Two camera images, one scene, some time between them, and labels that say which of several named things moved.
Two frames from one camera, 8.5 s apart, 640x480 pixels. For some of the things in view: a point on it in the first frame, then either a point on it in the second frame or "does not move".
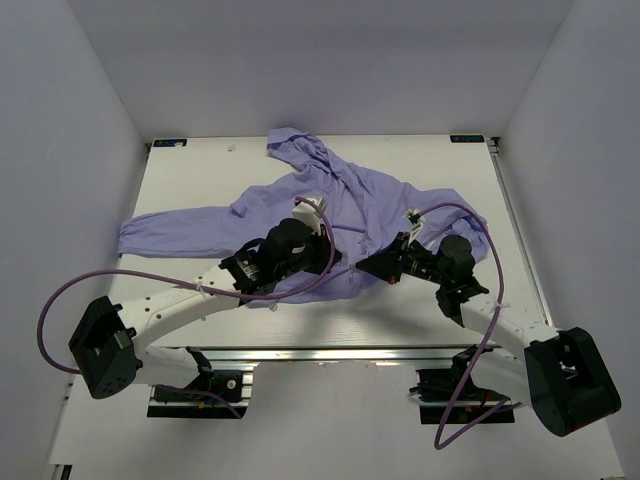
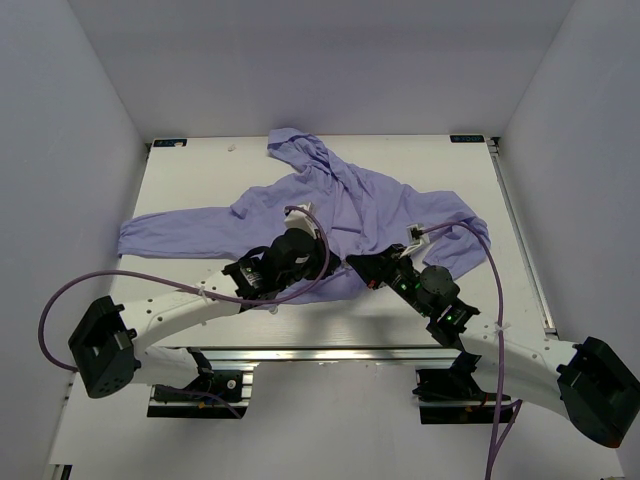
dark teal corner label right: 467,139 does not move
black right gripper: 386,263 to 376,269
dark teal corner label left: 169,142 does not move
